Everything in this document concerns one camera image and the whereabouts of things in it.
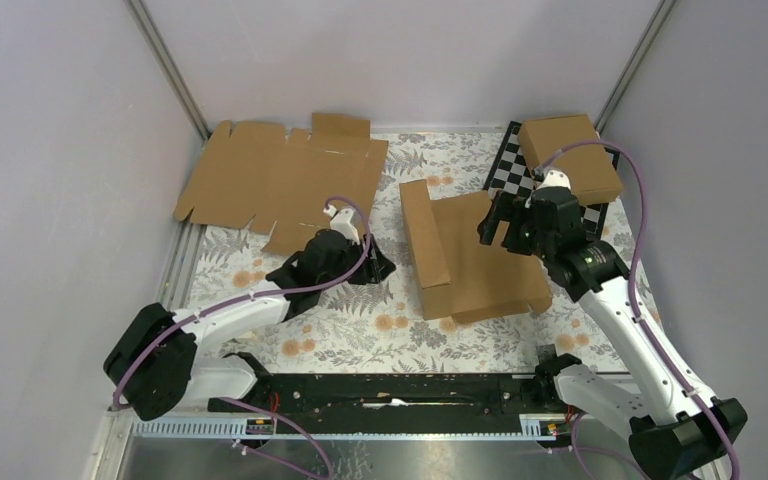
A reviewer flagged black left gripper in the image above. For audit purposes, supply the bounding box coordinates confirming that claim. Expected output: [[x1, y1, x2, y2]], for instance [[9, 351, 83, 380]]
[[318, 233, 394, 291]]

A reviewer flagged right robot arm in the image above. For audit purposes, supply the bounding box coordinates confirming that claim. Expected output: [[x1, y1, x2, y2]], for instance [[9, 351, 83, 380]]
[[477, 186, 748, 479]]

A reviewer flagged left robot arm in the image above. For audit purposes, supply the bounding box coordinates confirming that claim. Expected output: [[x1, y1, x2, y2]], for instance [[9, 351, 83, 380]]
[[103, 229, 396, 421]]

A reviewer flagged closed brown cardboard box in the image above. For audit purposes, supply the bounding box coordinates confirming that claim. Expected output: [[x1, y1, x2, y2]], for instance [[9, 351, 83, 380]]
[[518, 113, 623, 206]]

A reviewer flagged black white chessboard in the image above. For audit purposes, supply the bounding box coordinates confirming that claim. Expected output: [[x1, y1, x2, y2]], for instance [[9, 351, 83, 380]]
[[483, 121, 622, 236]]

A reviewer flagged floral patterned table mat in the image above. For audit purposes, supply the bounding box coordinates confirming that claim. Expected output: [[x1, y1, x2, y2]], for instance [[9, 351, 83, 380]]
[[214, 130, 624, 374]]

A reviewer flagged flat cardboard sheet stack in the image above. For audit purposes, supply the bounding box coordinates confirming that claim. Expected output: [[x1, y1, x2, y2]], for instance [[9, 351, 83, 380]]
[[174, 113, 389, 256]]

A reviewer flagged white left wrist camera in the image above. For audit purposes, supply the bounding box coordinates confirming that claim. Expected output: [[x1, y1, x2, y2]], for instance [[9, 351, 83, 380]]
[[323, 204, 361, 244]]

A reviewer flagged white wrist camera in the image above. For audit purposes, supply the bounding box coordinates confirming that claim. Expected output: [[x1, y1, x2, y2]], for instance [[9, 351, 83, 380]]
[[534, 169, 571, 193], [323, 204, 361, 244]]

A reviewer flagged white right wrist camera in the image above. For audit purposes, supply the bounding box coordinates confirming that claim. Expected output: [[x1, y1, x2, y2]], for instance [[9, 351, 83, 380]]
[[534, 169, 571, 193]]

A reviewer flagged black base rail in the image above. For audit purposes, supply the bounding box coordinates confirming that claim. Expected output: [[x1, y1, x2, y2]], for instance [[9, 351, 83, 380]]
[[208, 373, 569, 436]]

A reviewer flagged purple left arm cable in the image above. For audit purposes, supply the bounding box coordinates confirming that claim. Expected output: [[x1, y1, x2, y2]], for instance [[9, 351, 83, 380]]
[[110, 195, 375, 480]]

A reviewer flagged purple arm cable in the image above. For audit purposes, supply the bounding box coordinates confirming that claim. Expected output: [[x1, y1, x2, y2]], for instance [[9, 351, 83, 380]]
[[532, 139, 743, 480], [110, 195, 375, 480]]

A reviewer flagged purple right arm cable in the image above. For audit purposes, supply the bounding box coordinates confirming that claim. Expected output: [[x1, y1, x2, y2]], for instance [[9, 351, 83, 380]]
[[532, 139, 743, 480]]

